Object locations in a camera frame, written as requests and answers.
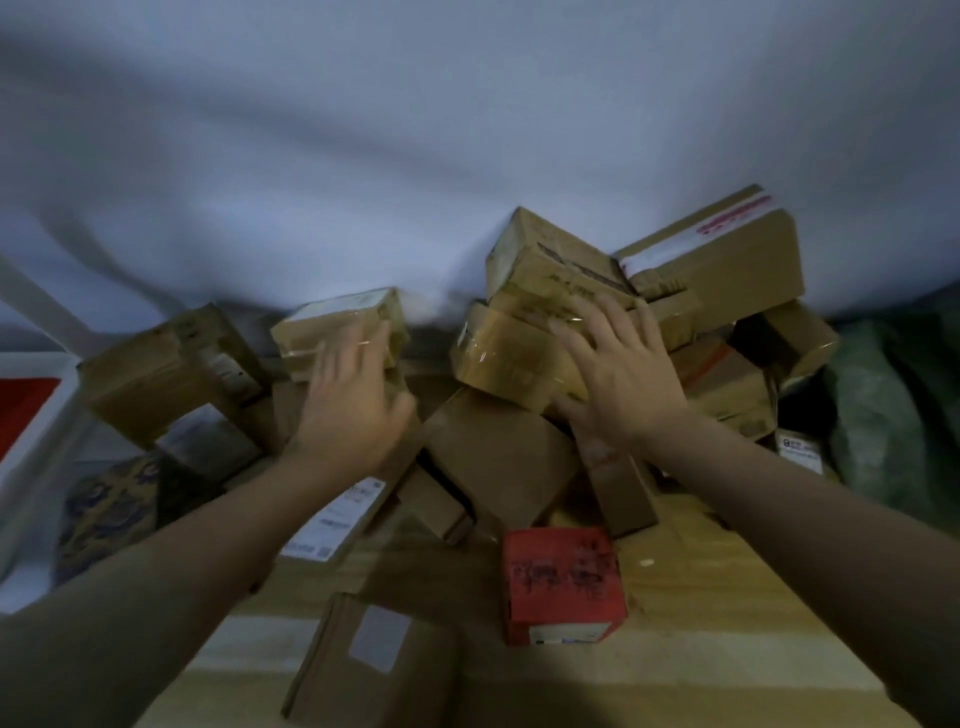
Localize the person's right hand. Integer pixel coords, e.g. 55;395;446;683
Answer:
546;294;695;460

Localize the person's left hand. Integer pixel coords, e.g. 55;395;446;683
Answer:
287;321;418;490

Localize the tape-wrapped cardboard parcel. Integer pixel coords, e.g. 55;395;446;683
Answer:
450;300;594;416

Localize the person's right forearm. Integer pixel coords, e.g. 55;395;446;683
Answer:
600;416;960;728

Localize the person's left forearm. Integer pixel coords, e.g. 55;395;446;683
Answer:
0;448;376;728

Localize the pile of brown cardboard boxes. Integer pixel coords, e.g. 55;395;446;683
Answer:
77;183;843;567

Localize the red cardboard box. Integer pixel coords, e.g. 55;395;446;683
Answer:
501;526;630;648

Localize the black parcel bag white label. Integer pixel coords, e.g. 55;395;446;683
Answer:
772;378;837;477

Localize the white backdrop cloth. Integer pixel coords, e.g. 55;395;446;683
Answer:
0;0;960;354

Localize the green plastic bag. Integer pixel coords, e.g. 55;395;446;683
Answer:
821;296;960;537

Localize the flat cardboard parcel white label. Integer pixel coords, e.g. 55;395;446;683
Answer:
280;592;463;728

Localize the blue yellow patterned bag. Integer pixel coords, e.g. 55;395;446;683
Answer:
52;451;200;590

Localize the white crate with red inside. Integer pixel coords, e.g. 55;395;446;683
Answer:
0;351;82;560

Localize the white frame bar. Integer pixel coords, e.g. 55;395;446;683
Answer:
0;253;99;357

